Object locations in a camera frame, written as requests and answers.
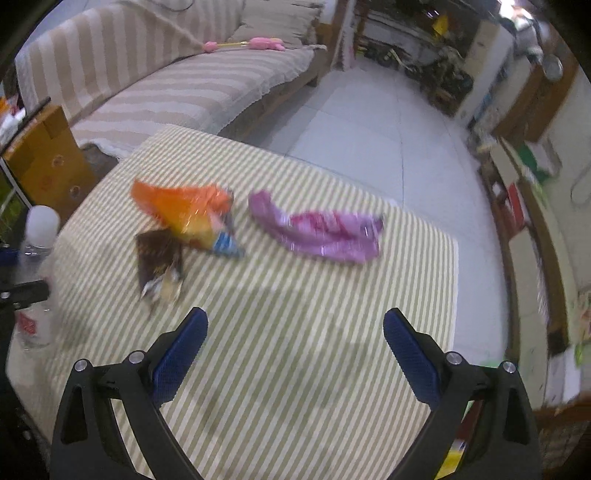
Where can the pink toy wand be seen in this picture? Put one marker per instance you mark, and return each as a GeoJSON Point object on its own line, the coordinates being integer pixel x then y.
{"type": "Point", "coordinates": [263, 44]}

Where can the purple pink plastic wrapper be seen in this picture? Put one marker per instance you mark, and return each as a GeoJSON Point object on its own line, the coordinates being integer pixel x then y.
{"type": "Point", "coordinates": [318, 230]}

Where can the round wall clock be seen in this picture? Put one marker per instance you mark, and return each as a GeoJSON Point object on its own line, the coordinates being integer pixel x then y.
{"type": "Point", "coordinates": [553, 67]}

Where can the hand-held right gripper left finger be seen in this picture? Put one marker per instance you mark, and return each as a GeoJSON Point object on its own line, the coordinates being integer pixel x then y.
{"type": "Point", "coordinates": [180, 355]}

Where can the beige striped sofa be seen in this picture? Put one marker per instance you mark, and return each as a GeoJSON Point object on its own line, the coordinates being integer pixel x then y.
{"type": "Point", "coordinates": [184, 92]}

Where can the orange plastic wrapper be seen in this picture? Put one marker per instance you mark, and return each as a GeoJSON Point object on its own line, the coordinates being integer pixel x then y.
{"type": "Point", "coordinates": [180, 203]}

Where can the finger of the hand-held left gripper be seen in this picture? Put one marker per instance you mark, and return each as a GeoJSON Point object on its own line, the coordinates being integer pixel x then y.
{"type": "Point", "coordinates": [8, 256]}
{"type": "Point", "coordinates": [23, 294]}

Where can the brown cardboard box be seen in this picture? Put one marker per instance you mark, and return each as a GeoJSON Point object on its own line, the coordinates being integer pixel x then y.
{"type": "Point", "coordinates": [51, 157]}

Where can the brown snack wrapper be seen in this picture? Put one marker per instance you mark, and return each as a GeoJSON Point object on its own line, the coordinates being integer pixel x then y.
{"type": "Point", "coordinates": [157, 258]}

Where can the beige sofa cushion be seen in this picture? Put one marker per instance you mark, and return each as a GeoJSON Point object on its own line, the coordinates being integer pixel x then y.
{"type": "Point", "coordinates": [277, 21]}

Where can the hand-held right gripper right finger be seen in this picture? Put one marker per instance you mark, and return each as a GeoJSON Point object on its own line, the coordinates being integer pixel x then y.
{"type": "Point", "coordinates": [413, 360]}

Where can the green white box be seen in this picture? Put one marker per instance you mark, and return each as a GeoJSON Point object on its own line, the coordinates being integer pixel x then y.
{"type": "Point", "coordinates": [538, 159]}

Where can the clear plastic bottle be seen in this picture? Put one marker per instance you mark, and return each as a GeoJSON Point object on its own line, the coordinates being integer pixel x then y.
{"type": "Point", "coordinates": [34, 258]}

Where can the blue cone wrapper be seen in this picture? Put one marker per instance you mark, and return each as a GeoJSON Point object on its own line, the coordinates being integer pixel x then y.
{"type": "Point", "coordinates": [226, 244]}

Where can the red folder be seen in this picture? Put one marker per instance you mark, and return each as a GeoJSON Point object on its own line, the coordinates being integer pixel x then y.
{"type": "Point", "coordinates": [516, 207]}

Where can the long low TV cabinet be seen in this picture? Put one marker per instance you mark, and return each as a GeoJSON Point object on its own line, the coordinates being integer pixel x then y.
{"type": "Point", "coordinates": [531, 277]}

